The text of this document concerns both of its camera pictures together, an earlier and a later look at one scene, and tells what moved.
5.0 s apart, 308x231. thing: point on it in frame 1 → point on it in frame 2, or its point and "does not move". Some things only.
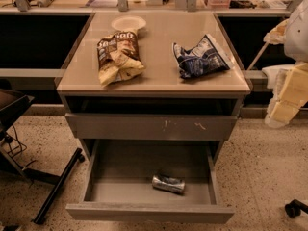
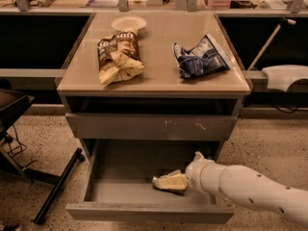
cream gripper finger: [277, 36] → [203, 175]
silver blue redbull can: [173, 185] does not move
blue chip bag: [203, 59] does not move
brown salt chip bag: [118, 58] does not move
